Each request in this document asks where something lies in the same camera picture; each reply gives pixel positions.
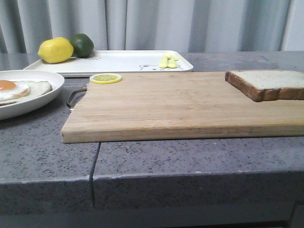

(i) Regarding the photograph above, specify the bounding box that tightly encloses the yellow lemon slice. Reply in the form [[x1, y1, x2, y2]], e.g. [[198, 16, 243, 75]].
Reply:
[[89, 73, 123, 84]]

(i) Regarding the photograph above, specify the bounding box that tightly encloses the right yellow-green small utensil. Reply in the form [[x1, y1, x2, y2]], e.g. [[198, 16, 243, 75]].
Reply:
[[166, 54, 178, 68]]

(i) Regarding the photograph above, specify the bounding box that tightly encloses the left yellow-green small utensil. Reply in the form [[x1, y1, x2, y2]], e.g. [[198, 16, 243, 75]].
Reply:
[[159, 54, 168, 68]]

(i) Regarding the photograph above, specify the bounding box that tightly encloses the white rectangular tray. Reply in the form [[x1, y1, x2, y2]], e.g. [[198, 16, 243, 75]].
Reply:
[[25, 50, 193, 77]]

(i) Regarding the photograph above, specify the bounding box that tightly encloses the yellow-green small utensil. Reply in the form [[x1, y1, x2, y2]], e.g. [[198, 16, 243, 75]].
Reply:
[[159, 54, 168, 68], [166, 54, 178, 68]]

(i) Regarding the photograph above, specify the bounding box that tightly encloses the wooden cutting board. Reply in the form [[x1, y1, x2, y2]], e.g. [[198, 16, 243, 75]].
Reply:
[[61, 72, 304, 143]]

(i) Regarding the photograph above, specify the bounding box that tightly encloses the green lime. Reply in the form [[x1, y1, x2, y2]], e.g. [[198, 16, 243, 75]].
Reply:
[[70, 33, 94, 58]]

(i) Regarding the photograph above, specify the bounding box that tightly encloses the toasted bread slice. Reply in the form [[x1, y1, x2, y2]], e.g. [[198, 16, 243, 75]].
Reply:
[[225, 70, 304, 102]]

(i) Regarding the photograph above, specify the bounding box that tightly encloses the grey curtain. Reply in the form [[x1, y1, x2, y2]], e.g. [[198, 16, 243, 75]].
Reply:
[[0, 0, 304, 53]]

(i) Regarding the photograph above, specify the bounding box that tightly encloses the white round plate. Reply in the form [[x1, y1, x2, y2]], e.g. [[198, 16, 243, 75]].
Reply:
[[0, 70, 65, 120]]

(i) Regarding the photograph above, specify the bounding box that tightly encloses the bottom bread slice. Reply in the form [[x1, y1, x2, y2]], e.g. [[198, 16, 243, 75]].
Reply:
[[0, 81, 53, 106]]

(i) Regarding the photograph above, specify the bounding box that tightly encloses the fried egg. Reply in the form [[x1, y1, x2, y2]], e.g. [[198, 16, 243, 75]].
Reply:
[[0, 80, 29, 101]]

